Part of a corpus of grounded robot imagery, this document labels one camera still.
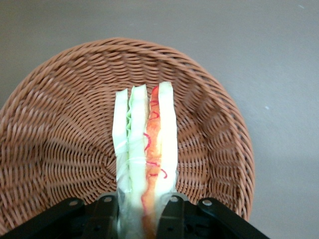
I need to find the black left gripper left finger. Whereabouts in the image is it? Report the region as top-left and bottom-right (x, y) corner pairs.
(0, 193), (119, 239)

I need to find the brown round wicker basket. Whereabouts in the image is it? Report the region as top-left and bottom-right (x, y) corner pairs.
(0, 37), (256, 234)

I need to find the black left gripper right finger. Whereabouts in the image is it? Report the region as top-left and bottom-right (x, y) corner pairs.
(158, 194), (270, 239)

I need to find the plastic sandwich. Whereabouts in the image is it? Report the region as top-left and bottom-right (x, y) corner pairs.
(112, 81), (179, 239)

